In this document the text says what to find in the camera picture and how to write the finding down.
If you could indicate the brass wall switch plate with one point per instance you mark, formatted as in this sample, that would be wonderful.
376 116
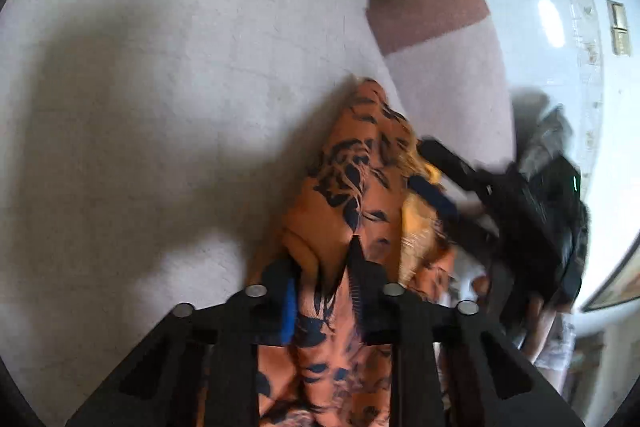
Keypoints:
619 28

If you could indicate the pink maroon bolster pillow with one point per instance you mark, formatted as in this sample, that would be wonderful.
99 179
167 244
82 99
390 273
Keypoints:
445 61

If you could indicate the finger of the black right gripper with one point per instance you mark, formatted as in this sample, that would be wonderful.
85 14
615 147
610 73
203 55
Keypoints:
431 194
450 164

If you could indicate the orange black floral garment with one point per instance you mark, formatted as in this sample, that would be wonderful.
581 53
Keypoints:
358 187

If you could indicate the grey fluffy blanket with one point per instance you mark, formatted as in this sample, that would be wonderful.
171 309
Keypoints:
545 131

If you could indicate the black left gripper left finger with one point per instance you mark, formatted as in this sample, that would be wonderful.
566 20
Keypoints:
198 367

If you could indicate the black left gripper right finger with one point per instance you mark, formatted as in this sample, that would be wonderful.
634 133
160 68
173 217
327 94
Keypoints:
450 366

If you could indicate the person right hand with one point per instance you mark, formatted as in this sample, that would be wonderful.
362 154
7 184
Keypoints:
539 319

